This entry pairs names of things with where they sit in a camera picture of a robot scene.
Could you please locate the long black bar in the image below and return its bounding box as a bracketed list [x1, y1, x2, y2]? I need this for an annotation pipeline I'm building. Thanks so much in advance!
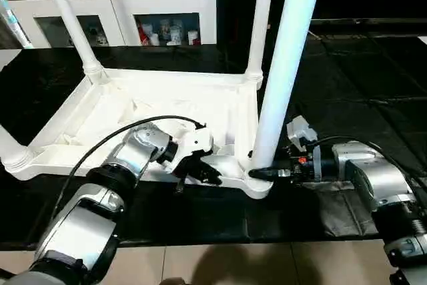
[308, 20, 427, 32]

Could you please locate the white plastic table leg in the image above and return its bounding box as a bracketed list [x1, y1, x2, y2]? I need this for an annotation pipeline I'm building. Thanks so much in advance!
[0, 123, 34, 171]
[248, 0, 327, 180]
[243, 0, 277, 85]
[37, 0, 107, 85]

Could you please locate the white plastic table top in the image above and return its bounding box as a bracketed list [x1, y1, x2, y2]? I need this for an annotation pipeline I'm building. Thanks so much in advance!
[3, 68, 274, 200]

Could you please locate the black work mat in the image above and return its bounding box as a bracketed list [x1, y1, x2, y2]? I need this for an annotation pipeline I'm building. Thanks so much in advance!
[0, 31, 427, 249]

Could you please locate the pale blue plastic sheet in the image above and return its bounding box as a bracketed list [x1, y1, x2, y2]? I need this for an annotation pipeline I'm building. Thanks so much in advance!
[0, 0, 31, 48]

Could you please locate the dark rounded object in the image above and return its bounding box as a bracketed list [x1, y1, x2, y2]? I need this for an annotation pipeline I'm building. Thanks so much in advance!
[159, 277, 190, 285]

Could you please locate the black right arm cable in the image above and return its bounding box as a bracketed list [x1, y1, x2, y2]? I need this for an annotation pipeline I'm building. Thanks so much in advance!
[302, 135, 427, 196]

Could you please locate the white glass-door cabinet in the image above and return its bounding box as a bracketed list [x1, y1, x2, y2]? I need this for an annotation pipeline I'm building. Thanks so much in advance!
[5, 0, 218, 49]

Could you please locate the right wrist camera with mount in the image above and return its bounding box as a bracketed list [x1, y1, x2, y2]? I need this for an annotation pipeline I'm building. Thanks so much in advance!
[285, 115, 319, 166]

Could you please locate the small red bottle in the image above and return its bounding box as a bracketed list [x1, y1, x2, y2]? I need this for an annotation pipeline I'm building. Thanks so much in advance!
[137, 23, 150, 46]

